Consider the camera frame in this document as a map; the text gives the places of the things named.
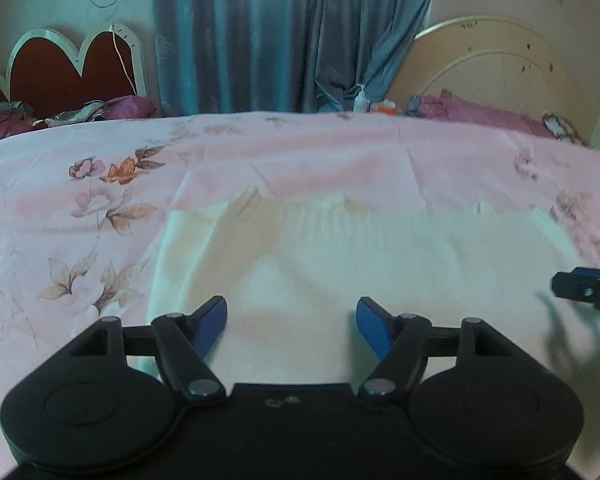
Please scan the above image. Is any patterned pillow near headboard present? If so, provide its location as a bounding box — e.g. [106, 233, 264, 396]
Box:
[542, 113, 585, 146]

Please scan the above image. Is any white pump bottle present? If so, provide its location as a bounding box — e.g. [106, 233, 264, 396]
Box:
[352, 84, 370, 114]

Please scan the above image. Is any orange small box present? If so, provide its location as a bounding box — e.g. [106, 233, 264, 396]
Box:
[370, 100, 398, 116]

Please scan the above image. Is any red heart-shaped headboard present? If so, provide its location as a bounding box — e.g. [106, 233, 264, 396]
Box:
[0, 23, 147, 115]

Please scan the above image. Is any cream white knit garment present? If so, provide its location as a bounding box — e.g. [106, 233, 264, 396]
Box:
[148, 192, 600, 382]

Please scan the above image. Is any cream round headboard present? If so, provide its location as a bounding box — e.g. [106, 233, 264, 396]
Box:
[385, 15, 594, 141]

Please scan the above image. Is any pink floral bed sheet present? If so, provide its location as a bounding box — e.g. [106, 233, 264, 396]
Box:
[0, 113, 600, 479]

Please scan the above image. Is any blue grey curtain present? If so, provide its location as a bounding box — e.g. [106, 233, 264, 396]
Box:
[152, 0, 431, 115]

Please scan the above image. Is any white hanging cable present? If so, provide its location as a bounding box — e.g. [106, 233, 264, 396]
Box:
[86, 0, 136, 97]

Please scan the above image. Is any maroon bedding pile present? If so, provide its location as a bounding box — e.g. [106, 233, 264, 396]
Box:
[0, 96, 157, 141]

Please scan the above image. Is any purple pillow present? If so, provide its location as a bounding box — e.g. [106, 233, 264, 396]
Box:
[404, 90, 552, 138]

